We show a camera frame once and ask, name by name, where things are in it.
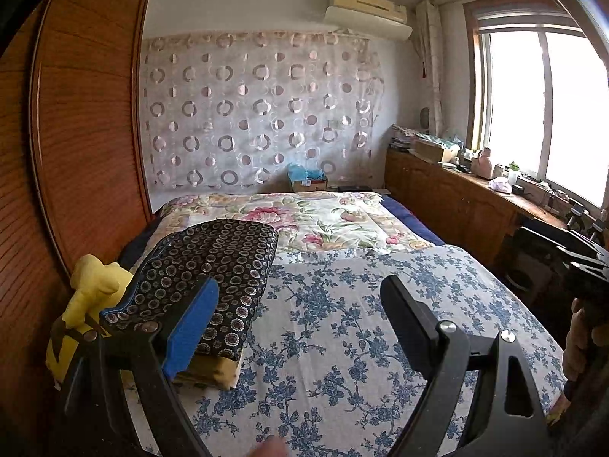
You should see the navy patterned silk garment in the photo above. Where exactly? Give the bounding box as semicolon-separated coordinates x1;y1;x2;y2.
100;219;279;362

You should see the right hand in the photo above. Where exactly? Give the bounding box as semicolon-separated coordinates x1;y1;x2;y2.
563;298;608;382

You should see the olive gold folded cloth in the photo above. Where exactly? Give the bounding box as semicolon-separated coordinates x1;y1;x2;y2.
174;354;244;391

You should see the yellow plush toy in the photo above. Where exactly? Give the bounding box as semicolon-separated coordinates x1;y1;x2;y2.
45;255;133;389

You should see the wooden window cabinet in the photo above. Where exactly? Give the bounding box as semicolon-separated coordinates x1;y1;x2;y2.
384;149;566;272

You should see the blue bed sheet edge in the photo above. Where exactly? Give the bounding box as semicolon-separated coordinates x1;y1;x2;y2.
381;195;445;246

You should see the blue floral white sheet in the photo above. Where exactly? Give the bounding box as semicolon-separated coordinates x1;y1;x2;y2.
177;245;564;456

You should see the window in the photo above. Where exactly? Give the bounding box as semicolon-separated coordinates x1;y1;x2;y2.
464;0;608;213

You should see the cardboard box on cabinet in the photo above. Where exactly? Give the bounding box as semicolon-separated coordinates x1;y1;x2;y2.
413;139;459;164

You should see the wooden wardrobe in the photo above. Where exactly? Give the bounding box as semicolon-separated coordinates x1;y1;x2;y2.
1;0;152;456

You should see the floral pink quilt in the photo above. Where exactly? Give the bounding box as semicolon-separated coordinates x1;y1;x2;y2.
143;191;435;264

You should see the blue tissue box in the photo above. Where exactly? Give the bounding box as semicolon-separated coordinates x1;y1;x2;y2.
287;163;328;192

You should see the circle patterned sheer curtain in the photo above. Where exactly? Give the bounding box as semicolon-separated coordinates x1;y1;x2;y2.
140;31;384;197

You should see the wall air conditioner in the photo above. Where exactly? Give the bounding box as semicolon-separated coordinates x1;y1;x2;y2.
324;0;413;42

